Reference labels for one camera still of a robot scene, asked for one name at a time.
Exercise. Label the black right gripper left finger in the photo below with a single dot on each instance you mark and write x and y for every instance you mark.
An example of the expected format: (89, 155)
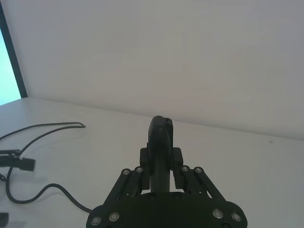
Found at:
(155, 133)

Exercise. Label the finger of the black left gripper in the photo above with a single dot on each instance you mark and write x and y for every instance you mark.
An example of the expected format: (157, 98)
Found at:
(27, 164)

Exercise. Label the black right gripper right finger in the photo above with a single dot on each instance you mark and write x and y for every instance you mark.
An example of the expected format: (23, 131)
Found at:
(171, 137)

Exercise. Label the white table cloth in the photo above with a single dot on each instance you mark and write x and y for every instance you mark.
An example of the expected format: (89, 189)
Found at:
(213, 166)

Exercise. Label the small black box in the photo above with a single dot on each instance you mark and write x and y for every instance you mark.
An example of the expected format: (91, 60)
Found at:
(3, 213)

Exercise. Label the white backdrop curtain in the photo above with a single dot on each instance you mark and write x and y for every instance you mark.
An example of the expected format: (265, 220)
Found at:
(152, 47)

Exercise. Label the window with black frame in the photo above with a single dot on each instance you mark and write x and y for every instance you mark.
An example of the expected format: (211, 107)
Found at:
(14, 47)

